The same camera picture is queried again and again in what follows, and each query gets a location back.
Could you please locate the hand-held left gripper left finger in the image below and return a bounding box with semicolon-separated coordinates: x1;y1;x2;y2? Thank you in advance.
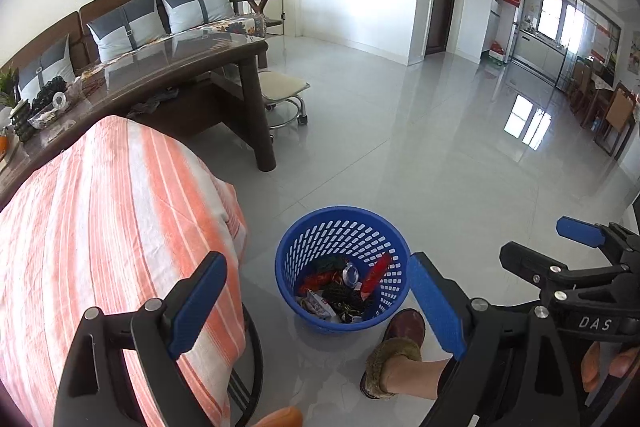
52;251;228;427

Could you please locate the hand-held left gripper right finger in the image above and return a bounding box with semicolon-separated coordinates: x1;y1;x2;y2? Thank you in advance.
407;251;583;427

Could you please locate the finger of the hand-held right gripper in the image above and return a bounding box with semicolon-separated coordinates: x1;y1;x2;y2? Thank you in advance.
556;216;640;265
500;241;576;295

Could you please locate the red foil wrapper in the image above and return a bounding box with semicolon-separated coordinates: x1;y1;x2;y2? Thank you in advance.
359;253;392;295

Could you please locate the dark green packet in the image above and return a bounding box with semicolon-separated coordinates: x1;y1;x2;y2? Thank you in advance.
315;257;348;275

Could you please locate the blue plastic basket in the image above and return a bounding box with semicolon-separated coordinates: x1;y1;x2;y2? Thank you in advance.
275;206;412;337

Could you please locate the person's right hand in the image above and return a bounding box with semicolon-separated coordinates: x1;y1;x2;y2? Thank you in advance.
580;339;640;395

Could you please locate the brown furry slipper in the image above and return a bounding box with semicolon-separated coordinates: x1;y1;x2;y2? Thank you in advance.
360;308;427;400

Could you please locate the person's bare leg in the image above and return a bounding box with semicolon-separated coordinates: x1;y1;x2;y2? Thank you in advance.
385;354;456;400

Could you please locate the wooden dining chair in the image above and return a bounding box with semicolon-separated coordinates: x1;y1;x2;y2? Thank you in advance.
595;82;638;158

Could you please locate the orange striped tablecloth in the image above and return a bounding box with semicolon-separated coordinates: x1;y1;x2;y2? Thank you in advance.
0;114;248;427

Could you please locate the grey cloth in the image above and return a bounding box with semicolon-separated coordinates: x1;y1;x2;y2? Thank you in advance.
130;89;178;112

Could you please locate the dark wooden coffee table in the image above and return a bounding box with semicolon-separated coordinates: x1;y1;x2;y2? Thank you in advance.
0;32;278;212

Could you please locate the cream wheeled stool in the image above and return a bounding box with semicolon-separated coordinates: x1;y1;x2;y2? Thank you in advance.
257;71;311;142

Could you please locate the glass snack tray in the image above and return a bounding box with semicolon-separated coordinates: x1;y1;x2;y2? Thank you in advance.
27;79;83;130

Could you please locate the black ribbed vase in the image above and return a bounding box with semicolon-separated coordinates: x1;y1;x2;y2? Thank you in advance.
10;99;36;142

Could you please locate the black woven bowl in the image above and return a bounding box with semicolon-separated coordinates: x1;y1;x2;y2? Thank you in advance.
32;76;68;112

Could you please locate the grey blue cushion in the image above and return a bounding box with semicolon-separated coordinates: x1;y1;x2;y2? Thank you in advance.
86;0;166;64
159;0;236;35
17;34;76;102

